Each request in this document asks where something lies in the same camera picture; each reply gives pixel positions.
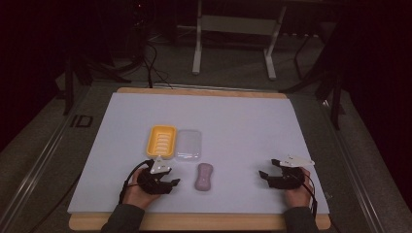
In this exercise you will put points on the person's right hand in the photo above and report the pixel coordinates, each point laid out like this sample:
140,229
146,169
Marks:
296,197

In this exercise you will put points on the wooden table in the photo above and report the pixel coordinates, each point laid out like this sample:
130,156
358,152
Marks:
194,222

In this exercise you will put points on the metal floor rail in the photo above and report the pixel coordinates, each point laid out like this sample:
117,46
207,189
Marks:
35,168

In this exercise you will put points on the person's left hand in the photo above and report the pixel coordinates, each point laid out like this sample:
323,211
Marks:
139,197

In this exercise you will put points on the black tripod stand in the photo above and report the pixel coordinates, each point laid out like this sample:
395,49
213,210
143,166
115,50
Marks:
330,87

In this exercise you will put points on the yellow soap dish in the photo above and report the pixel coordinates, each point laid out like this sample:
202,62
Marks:
161,141

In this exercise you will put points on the clear plastic container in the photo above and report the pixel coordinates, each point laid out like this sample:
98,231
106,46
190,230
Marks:
188,145

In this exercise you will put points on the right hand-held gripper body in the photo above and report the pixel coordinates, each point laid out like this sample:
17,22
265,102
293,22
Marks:
288,178

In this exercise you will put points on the white metal stand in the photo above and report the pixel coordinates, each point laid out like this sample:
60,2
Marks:
236,24

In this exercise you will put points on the purple soap bar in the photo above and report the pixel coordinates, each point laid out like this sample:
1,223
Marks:
203,176

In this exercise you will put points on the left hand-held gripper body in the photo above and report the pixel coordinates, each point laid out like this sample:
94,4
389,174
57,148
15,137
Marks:
152,184

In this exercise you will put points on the white table mat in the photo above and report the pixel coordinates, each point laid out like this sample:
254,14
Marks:
233,129

